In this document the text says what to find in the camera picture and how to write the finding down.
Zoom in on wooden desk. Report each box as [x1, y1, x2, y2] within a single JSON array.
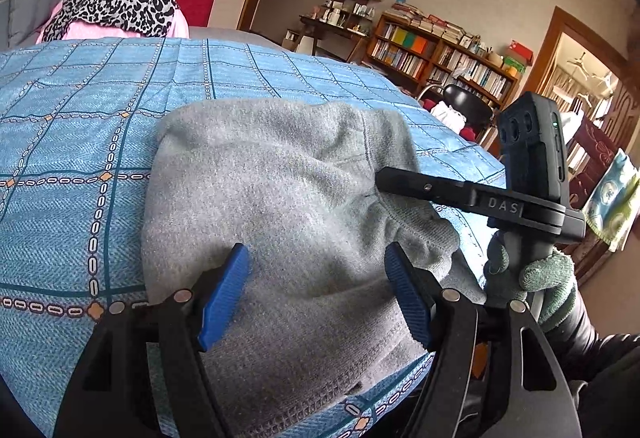
[[299, 15, 373, 62]]

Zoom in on white bag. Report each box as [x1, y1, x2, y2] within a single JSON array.
[[431, 101, 469, 132]]

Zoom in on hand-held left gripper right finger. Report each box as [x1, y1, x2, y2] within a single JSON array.
[[384, 241, 583, 438]]

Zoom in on wooden bookshelf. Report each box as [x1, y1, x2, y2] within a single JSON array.
[[367, 13, 523, 110]]

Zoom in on wooden desktop shelf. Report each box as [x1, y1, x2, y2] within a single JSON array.
[[320, 0, 388, 28]]

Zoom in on person's right forearm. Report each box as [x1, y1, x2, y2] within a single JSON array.
[[542, 291, 640, 438]]

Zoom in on wooden door frame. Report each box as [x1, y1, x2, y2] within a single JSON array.
[[530, 6, 640, 119]]

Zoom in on stack of books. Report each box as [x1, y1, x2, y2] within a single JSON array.
[[390, 1, 476, 45]]

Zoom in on pink quilt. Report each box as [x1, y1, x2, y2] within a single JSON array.
[[35, 1, 191, 44]]

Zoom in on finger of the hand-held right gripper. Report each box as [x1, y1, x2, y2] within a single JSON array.
[[376, 167, 474, 214]]

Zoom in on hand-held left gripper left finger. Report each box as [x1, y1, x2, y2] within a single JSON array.
[[52, 242, 251, 438]]

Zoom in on black chair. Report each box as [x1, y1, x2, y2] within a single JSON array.
[[417, 83, 501, 154]]

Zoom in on red and green boxes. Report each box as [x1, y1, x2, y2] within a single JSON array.
[[502, 38, 535, 75]]

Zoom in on grey pants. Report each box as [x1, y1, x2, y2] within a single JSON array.
[[141, 98, 488, 424]]

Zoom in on blue patterned blanket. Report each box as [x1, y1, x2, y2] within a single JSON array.
[[0, 37, 508, 438]]

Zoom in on person's right hand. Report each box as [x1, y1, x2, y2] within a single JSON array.
[[482, 235, 579, 332]]

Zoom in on blue green towel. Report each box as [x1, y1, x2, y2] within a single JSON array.
[[582, 148, 640, 252]]

